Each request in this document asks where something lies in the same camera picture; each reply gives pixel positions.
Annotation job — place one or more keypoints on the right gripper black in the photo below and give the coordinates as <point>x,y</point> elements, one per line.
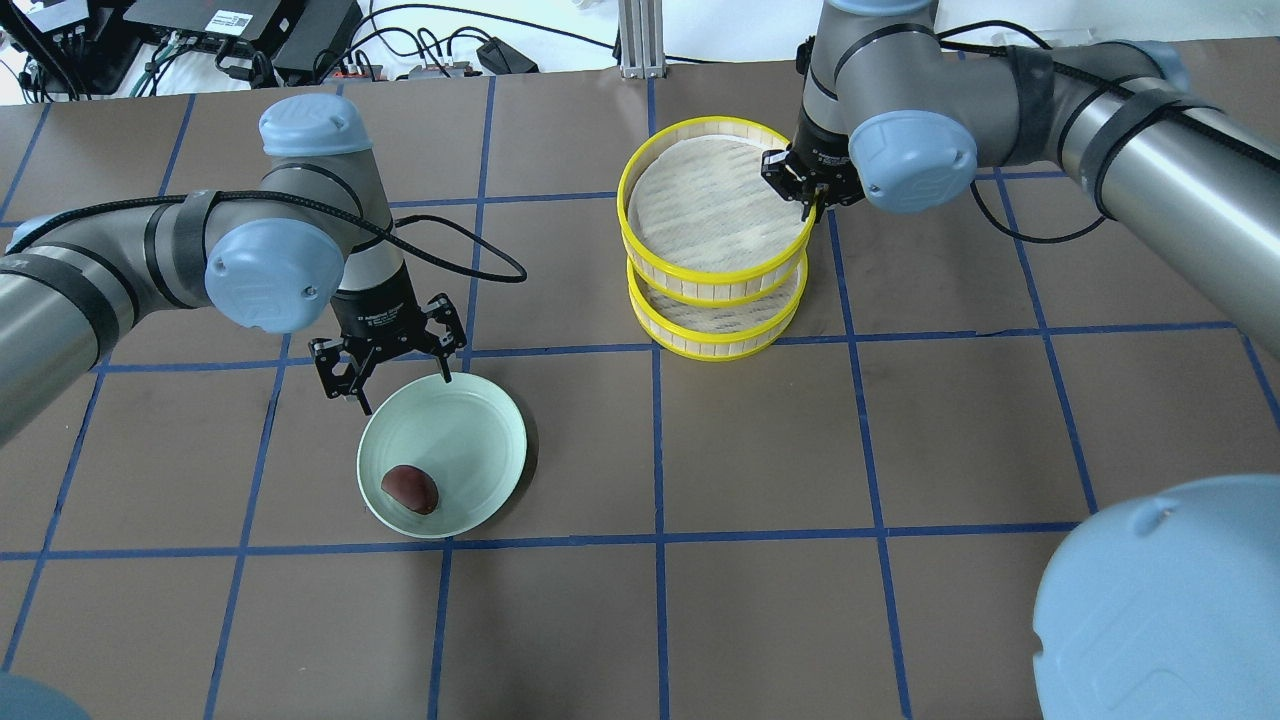
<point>824,152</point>

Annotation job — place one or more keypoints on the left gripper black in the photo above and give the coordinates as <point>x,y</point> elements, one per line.
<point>378,313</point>

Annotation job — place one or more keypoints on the light green plate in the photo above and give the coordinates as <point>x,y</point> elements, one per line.
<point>466,433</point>

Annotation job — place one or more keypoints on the brown bun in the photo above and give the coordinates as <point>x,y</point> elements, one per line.
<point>412,488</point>

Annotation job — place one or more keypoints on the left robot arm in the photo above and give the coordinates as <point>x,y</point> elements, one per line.
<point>316,234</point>

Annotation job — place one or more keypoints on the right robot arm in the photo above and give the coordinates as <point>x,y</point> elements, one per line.
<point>1159,607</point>

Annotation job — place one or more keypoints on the yellow steamer layer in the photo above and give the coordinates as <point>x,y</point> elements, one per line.
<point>697,219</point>
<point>716,334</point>

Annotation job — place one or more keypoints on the aluminium frame post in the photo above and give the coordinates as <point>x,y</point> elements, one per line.
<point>640,43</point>

